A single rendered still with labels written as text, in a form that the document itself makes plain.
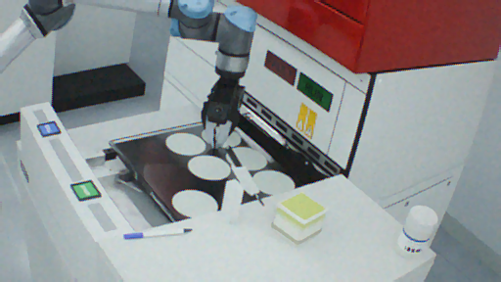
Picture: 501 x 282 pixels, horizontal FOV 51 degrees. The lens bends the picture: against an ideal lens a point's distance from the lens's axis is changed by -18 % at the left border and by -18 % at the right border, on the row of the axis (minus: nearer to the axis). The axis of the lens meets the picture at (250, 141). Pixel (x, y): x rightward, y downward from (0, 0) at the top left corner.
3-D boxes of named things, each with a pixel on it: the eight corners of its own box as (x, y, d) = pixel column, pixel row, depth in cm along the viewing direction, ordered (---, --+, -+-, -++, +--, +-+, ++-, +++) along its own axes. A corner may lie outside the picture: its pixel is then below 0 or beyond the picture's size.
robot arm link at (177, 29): (175, -5, 132) (222, 2, 133) (176, 12, 143) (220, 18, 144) (167, 25, 131) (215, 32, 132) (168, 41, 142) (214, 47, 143)
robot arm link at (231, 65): (246, 60, 139) (211, 52, 140) (242, 78, 141) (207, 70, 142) (252, 49, 145) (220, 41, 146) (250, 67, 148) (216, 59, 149)
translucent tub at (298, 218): (294, 216, 125) (301, 189, 121) (321, 235, 121) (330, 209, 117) (268, 229, 120) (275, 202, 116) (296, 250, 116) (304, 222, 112)
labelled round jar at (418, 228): (408, 235, 124) (423, 201, 120) (428, 253, 120) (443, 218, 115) (388, 246, 120) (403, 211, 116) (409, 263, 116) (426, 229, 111)
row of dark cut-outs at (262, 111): (232, 90, 172) (234, 82, 171) (339, 177, 144) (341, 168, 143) (230, 91, 172) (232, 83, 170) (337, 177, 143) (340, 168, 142)
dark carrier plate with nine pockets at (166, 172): (228, 121, 168) (228, 119, 168) (310, 193, 146) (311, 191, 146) (114, 145, 148) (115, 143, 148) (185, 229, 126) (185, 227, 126)
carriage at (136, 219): (98, 164, 147) (98, 155, 145) (169, 258, 123) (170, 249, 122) (71, 170, 142) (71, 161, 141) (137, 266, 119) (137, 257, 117)
